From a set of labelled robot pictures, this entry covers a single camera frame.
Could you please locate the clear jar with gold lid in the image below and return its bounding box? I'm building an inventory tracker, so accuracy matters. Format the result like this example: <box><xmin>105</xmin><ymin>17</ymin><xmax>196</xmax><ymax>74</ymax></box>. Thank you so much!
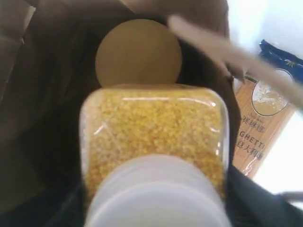
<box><xmin>95</xmin><ymin>19</ymin><xmax>182</xmax><ymax>87</ymax></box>

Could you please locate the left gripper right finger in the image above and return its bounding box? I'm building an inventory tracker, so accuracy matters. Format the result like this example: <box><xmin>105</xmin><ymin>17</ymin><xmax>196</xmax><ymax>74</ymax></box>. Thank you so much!
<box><xmin>226</xmin><ymin>166</ymin><xmax>303</xmax><ymax>227</ymax></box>

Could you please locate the millet bottle with white cap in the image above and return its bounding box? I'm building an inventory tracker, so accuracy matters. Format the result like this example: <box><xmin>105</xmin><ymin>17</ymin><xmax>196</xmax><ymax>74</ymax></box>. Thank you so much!
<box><xmin>80</xmin><ymin>85</ymin><xmax>231</xmax><ymax>227</ymax></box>

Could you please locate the spaghetti packet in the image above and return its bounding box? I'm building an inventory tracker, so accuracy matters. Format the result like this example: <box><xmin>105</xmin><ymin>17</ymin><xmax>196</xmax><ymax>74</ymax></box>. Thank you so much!
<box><xmin>233</xmin><ymin>40</ymin><xmax>303</xmax><ymax>178</ymax></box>

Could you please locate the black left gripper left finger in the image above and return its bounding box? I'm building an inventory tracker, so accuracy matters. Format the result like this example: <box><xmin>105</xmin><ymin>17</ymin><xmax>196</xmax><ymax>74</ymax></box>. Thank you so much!
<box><xmin>0</xmin><ymin>184</ymin><xmax>85</xmax><ymax>227</ymax></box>

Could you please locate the large brown paper bag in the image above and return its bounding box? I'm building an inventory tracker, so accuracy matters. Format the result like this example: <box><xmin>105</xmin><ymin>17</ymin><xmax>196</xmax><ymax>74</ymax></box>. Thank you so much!
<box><xmin>0</xmin><ymin>0</ymin><xmax>303</xmax><ymax>227</ymax></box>

